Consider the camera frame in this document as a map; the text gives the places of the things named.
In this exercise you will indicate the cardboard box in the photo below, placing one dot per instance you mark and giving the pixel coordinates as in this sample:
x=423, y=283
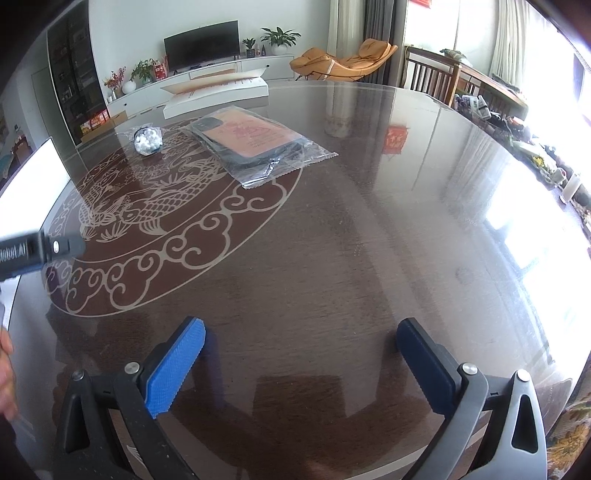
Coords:
x=117, y=120

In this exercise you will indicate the large green potted plant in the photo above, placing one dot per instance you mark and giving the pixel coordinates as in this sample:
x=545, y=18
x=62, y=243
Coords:
x=279, y=39

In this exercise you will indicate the clutter of small bottles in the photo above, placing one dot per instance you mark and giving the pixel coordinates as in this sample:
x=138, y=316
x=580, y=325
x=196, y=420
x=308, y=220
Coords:
x=517, y=134

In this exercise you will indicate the open white flat box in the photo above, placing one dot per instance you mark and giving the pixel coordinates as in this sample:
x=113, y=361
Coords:
x=217, y=90

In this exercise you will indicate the sheer white curtain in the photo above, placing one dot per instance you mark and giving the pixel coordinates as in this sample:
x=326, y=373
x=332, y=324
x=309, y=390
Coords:
x=508, y=41

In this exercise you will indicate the white cup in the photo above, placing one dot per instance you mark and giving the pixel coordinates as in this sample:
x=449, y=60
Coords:
x=570, y=187

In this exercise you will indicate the phone case in clear bag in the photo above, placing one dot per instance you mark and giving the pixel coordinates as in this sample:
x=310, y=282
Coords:
x=249, y=138

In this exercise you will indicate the yellow boxes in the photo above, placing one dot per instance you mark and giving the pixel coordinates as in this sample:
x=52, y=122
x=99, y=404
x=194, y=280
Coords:
x=94, y=122

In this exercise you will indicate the wooden bench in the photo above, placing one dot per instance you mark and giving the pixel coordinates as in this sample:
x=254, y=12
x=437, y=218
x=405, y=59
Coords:
x=496, y=90

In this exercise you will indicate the white panel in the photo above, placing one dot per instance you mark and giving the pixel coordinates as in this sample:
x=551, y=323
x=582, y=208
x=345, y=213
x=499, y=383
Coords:
x=32, y=184

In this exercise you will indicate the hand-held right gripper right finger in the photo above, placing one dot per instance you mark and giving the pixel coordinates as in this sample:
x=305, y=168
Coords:
x=427, y=364

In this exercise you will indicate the red flowers in white vase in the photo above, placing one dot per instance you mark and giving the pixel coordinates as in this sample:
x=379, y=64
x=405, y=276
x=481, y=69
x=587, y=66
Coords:
x=119, y=82

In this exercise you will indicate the clear bag of white balls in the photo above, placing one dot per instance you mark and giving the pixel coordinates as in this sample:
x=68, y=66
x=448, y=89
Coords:
x=147, y=141

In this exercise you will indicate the red gift box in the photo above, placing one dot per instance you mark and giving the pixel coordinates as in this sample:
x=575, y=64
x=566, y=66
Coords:
x=160, y=69

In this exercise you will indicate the white tv cabinet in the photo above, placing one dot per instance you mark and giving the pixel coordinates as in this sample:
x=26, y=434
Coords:
x=152, y=94

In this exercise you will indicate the person's left hand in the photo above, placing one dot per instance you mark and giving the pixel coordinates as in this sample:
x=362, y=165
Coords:
x=5, y=369

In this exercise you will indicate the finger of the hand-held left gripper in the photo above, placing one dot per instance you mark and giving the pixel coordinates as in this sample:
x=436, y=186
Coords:
x=67, y=247

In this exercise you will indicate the dark glass display cabinet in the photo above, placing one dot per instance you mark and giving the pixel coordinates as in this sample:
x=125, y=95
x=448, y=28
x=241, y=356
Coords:
x=76, y=69

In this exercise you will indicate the wooden slatted chair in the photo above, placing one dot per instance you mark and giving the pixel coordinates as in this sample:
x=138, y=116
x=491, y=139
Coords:
x=431, y=76

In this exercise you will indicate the leafy green potted plant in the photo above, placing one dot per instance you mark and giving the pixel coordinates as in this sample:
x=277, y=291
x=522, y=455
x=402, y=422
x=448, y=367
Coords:
x=143, y=70

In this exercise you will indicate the grey and white curtains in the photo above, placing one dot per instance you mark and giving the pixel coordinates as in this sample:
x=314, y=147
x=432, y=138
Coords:
x=374, y=23

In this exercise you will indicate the red window decoration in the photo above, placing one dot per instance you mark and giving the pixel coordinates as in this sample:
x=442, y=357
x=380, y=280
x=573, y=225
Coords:
x=419, y=3

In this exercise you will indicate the orange lounge chair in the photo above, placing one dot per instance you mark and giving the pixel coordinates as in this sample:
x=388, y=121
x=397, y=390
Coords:
x=344, y=64

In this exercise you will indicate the black television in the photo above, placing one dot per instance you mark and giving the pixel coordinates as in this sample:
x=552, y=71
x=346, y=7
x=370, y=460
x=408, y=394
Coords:
x=202, y=44

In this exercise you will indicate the small potted plant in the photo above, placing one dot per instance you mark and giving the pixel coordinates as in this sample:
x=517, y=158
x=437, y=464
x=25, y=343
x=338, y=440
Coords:
x=250, y=47

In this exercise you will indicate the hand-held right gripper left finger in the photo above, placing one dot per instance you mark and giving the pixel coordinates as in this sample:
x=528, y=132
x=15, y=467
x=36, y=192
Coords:
x=178, y=364

